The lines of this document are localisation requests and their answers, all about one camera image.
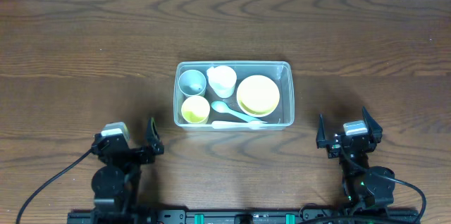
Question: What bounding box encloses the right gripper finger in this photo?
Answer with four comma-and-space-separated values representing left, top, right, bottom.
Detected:
362, 106, 383, 135
316, 114, 328, 143

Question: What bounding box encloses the yellow plastic cup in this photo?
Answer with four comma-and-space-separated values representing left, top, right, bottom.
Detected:
180, 96, 211, 124

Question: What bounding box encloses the pale pink plastic fork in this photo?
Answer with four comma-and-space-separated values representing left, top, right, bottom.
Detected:
211, 120, 267, 130

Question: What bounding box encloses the grey plastic cup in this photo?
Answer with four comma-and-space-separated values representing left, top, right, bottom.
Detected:
178, 70, 206, 97

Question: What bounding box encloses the mint green plastic spoon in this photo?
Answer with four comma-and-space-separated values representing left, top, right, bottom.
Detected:
211, 101, 263, 123

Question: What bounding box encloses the yellow plastic bowl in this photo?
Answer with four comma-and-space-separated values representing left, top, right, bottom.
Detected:
236, 75, 280, 106

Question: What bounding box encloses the white plastic cup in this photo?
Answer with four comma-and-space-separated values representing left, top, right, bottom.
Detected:
206, 66, 237, 99

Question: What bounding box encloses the white plastic bowl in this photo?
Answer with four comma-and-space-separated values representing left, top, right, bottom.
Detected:
238, 102, 277, 118

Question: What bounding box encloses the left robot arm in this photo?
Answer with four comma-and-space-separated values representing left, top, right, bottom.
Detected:
90, 118, 164, 223

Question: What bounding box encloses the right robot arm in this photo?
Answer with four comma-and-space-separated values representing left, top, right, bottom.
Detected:
316, 108, 395, 216

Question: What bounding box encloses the clear plastic container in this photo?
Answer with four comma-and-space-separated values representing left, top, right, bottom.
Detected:
173, 61, 295, 131

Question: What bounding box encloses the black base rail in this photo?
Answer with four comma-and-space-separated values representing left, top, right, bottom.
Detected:
67, 206, 419, 224

